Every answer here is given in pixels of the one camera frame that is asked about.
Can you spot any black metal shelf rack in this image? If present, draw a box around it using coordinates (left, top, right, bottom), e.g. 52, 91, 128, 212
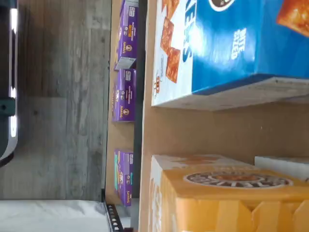
101, 0, 148, 232

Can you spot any purple Annie's box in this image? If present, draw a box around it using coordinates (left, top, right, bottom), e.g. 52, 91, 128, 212
113, 148, 135, 207
111, 68, 137, 122
114, 0, 140, 71

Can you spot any brown wooden shelf board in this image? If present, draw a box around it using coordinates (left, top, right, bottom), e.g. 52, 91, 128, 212
105, 0, 140, 206

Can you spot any wooden shelf unit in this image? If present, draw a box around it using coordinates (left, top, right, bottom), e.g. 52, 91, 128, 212
139, 0, 309, 232

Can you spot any blue white pretzel crackers box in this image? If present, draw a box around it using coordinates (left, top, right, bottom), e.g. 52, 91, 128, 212
151, 0, 309, 112

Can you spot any yellow white pretzel crackers box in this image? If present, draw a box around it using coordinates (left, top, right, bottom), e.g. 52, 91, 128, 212
254, 155, 309, 180
149, 154, 309, 232

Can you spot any grey white side curtain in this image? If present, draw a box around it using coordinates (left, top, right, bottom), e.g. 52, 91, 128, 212
0, 199, 132, 232

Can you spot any teal camera mount bracket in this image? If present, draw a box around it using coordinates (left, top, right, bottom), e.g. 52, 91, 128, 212
0, 96, 14, 119

